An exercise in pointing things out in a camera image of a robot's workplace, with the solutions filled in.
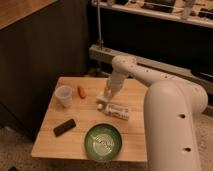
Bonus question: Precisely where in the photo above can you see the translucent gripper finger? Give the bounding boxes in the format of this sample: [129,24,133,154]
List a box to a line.
[109,92,118,99]
[104,86,111,98]

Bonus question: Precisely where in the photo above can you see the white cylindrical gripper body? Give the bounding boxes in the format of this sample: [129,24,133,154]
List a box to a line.
[106,71,127,93]

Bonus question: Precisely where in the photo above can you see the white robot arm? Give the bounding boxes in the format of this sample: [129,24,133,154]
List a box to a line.
[104,55,208,171]

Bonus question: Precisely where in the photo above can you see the green ceramic bowl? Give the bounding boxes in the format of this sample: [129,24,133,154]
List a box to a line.
[84,123,122,162]

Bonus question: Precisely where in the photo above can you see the clear plastic bottle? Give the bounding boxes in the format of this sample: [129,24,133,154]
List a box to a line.
[97,103,129,120]

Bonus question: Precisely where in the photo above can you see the orange carrot toy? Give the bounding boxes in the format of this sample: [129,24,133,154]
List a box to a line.
[77,86,87,99]

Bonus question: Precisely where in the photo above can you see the translucent plastic cup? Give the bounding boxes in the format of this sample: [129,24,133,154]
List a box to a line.
[54,85,72,108]

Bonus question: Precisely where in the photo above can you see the wooden table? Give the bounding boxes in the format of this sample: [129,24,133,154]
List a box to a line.
[31,77,147,162]

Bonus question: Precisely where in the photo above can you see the black rectangular block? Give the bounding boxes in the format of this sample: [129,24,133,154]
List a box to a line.
[53,119,76,137]

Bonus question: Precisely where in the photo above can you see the dark wooden cabinet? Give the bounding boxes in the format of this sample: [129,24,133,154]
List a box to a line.
[0,0,88,140]

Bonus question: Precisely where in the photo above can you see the metal shelf rack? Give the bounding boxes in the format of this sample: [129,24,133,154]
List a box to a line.
[89,5,213,98]

